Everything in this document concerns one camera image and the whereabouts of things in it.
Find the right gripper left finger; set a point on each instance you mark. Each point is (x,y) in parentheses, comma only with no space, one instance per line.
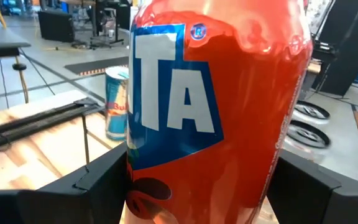
(73,205)

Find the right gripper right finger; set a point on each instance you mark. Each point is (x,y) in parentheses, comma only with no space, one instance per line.
(315,202)

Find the silver sugarfree Red Bull can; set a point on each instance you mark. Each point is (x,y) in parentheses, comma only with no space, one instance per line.
(115,118)

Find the black rolling stand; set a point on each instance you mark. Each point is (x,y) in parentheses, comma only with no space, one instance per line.
(107,25)

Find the floral cloth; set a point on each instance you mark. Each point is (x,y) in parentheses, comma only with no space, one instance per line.
(317,14)

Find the tall black cabinet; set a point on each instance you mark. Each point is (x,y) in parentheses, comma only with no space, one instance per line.
(346,46)

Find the Fanta soda can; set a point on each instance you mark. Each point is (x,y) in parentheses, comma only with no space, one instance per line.
(244,124)

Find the black aluminium rig frame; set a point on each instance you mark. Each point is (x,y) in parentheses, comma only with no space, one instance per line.
(42,119)

